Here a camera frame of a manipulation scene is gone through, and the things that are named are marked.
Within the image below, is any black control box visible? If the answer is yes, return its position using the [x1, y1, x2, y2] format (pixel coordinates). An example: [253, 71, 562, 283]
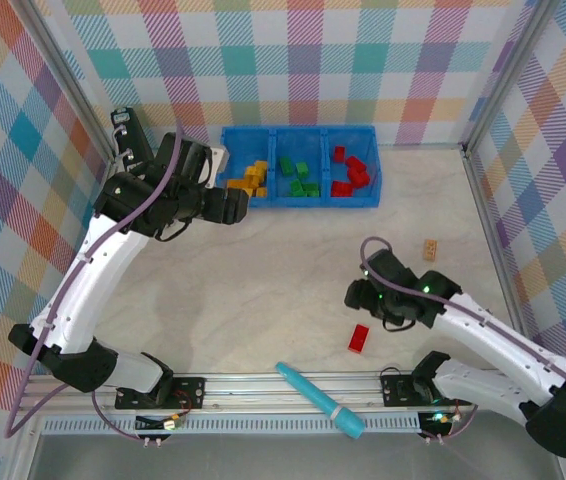
[110, 105, 157, 174]

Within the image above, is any blue three-compartment bin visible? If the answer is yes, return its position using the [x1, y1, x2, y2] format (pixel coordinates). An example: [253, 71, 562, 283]
[220, 124, 382, 210]

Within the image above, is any teal pen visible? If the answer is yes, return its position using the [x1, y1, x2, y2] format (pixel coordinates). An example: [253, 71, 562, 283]
[274, 361, 366, 441]

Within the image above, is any small black circuit board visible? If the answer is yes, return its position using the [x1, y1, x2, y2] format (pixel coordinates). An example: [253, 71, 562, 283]
[416, 409, 464, 444]
[134, 413, 187, 442]

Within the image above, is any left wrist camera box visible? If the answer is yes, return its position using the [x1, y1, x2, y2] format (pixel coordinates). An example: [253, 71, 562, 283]
[206, 145, 231, 190]

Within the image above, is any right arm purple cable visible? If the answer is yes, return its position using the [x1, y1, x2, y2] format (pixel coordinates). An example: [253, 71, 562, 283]
[359, 236, 566, 449]

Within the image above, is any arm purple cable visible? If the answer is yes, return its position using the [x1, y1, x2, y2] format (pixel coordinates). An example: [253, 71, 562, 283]
[359, 236, 566, 449]
[4, 119, 187, 442]

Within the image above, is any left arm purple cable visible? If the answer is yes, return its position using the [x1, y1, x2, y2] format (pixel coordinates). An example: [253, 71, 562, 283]
[4, 119, 187, 442]

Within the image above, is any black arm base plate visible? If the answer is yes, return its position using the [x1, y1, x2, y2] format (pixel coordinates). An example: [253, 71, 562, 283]
[114, 375, 208, 412]
[379, 367, 475, 409]

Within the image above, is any aluminium side rail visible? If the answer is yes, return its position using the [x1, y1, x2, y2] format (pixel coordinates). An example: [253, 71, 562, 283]
[461, 148, 534, 351]

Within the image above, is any long aluminium frame rail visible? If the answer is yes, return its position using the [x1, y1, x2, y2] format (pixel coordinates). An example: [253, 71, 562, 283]
[16, 370, 566, 415]

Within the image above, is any aluminium frame post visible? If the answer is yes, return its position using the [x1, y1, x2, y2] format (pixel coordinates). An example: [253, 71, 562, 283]
[21, 0, 119, 171]
[461, 0, 563, 151]

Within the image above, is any grey slotted cable duct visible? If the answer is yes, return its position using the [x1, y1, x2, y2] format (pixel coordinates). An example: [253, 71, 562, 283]
[41, 415, 423, 435]

